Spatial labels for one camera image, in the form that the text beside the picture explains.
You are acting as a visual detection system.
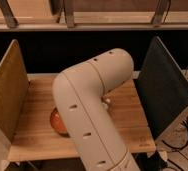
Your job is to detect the orange ceramic bowl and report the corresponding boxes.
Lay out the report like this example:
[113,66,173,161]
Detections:
[50,109,69,136]

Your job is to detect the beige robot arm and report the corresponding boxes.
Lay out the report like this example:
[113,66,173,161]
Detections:
[52,48,140,171]

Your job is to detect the right dark side panel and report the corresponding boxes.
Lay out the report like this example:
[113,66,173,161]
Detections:
[137,36,188,142]

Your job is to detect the left wooden side panel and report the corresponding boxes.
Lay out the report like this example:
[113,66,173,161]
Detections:
[0,39,30,171]

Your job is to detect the black cables on floor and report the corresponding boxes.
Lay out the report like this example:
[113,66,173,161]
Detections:
[161,116,188,171]

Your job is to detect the wooden shelf frame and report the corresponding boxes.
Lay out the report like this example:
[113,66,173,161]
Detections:
[0,0,188,32]

